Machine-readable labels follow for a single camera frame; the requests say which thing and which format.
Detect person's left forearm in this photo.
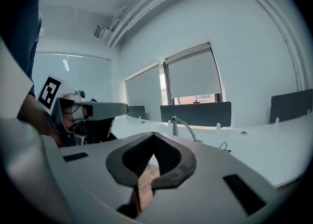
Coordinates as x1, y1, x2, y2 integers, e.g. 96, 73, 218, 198
21, 94, 63, 148

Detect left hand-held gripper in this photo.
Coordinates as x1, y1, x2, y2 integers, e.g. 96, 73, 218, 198
36, 73, 130, 147

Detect grey desk divider panel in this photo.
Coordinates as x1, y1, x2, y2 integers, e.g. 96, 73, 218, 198
127, 105, 147, 119
160, 101, 232, 128
269, 89, 313, 124

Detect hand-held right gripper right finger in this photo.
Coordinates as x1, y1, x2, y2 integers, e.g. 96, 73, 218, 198
152, 132, 198, 190

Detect window frame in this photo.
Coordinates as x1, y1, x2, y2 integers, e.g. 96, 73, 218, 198
158, 42, 227, 106

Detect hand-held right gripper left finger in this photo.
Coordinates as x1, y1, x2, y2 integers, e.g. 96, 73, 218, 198
106, 132, 157, 187

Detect grey roller blind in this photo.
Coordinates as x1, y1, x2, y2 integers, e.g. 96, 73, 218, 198
165, 46, 222, 99
125, 63, 163, 121

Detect white wall-mounted box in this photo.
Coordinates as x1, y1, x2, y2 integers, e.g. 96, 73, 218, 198
93, 24, 107, 39

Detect frosted glass wall panel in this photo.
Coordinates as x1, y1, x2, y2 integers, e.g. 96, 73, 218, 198
32, 51, 112, 103

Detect person's left hand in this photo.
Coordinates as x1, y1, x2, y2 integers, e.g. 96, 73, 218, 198
62, 105, 89, 132

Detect black cable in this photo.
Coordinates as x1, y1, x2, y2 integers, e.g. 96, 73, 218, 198
219, 142, 232, 153

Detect person's dark blue shirt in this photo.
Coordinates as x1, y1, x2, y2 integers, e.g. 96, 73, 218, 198
0, 0, 47, 122

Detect white ceiling pipes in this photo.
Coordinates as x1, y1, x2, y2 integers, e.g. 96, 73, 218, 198
106, 0, 309, 92

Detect silver desk lamp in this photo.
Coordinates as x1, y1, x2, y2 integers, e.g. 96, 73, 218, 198
171, 115, 204, 144

